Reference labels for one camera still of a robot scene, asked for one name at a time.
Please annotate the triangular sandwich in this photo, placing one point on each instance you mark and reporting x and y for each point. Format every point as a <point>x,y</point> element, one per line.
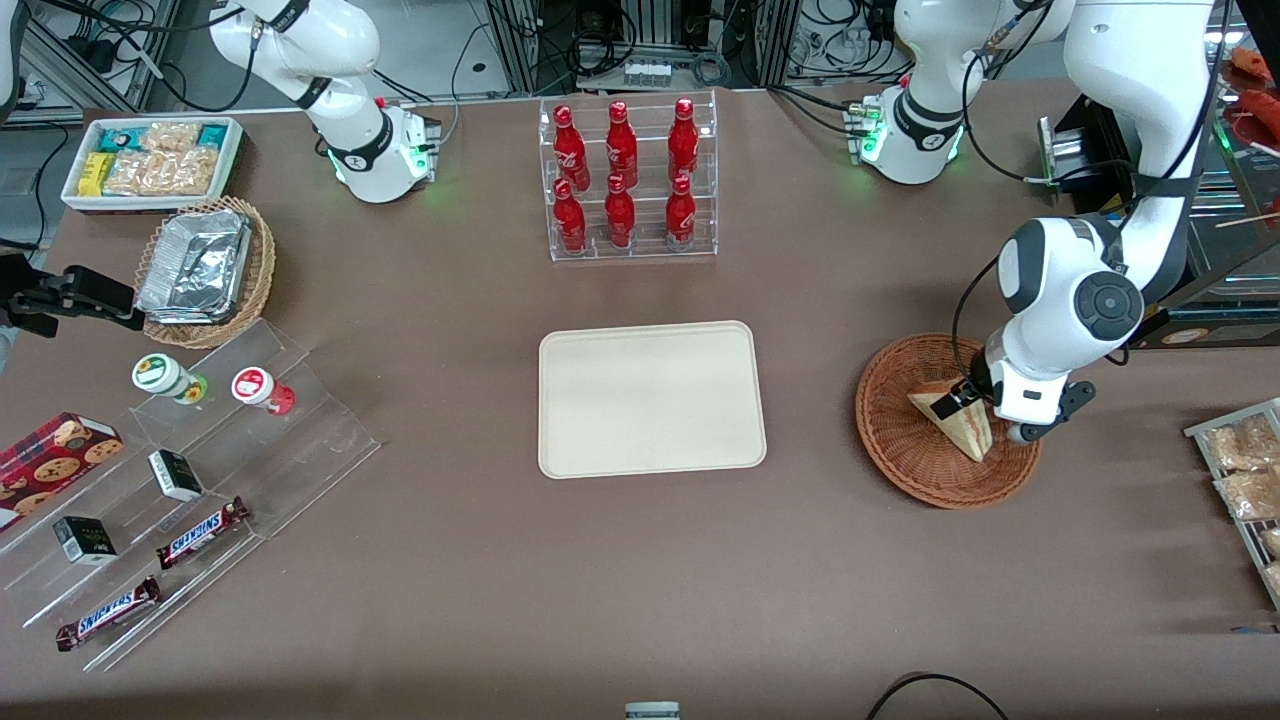
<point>970,438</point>

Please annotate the yellow snack pack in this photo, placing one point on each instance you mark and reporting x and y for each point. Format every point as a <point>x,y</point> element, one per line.
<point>94,174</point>

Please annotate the red cola bottle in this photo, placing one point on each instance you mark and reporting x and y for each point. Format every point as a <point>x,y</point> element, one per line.
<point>569,222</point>
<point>621,148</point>
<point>683,142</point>
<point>569,150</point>
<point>619,218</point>
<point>680,216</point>

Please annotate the red lid snack cup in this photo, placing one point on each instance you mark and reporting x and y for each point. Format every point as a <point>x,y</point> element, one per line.
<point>255,387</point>

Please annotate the clear acrylic stepped display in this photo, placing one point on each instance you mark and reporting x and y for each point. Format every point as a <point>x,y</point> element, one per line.
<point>300,440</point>

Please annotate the snickers chocolate bar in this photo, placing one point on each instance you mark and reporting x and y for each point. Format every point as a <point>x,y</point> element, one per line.
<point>108,613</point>
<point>200,533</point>

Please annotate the tan oval wicker basket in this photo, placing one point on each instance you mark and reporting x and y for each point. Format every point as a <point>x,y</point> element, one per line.
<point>258,280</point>

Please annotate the green lid snack cup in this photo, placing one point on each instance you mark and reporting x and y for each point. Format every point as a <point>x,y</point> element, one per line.
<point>160,375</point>

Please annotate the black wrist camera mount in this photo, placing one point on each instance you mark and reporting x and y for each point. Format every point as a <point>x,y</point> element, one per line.
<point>1065,405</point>

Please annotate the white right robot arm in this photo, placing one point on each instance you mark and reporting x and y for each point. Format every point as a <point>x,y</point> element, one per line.
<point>340,60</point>

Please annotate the red plaid cookie box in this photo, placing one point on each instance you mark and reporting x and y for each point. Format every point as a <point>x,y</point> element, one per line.
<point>50,460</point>

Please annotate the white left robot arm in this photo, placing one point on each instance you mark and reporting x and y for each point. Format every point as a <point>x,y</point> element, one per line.
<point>1120,60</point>

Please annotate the white rectangular snack bin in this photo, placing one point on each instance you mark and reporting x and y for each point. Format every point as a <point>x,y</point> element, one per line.
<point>75,200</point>

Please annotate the clear bag of pastries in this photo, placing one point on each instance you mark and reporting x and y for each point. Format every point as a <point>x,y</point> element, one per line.
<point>1245,445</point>
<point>1250,495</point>

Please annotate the stacked aluminium foil containers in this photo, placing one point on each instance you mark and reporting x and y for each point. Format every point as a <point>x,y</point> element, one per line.
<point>195,265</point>

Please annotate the black food warmer machine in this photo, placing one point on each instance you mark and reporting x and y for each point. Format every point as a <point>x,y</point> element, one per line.
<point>1230,300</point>

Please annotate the small black box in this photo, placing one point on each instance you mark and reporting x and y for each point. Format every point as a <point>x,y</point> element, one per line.
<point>175,475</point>
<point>85,540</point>

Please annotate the clear cracker bag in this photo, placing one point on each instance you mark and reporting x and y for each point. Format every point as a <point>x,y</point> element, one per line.
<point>165,172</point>
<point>170,136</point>

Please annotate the clear acrylic bottle rack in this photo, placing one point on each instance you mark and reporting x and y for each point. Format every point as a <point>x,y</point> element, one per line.
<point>645,245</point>

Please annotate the white power strip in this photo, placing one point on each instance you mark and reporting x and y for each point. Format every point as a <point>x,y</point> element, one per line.
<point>647,73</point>

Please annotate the teal snack pack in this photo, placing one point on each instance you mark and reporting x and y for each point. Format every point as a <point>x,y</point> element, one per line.
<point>212,134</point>
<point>122,138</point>

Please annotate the tray of packaged crackers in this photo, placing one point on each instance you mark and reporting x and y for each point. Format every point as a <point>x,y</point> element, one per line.
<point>1200,430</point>

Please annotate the beige rectangular tray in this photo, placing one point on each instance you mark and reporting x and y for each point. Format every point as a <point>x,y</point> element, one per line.
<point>650,400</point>

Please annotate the red skewered food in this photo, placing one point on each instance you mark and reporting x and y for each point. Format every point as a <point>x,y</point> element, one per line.
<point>1258,62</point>
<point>1265,110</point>

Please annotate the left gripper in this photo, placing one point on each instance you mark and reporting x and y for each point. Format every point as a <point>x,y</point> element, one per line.
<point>975,388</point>

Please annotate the brown round wicker basket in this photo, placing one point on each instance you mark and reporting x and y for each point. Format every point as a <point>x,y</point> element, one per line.
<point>900,450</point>

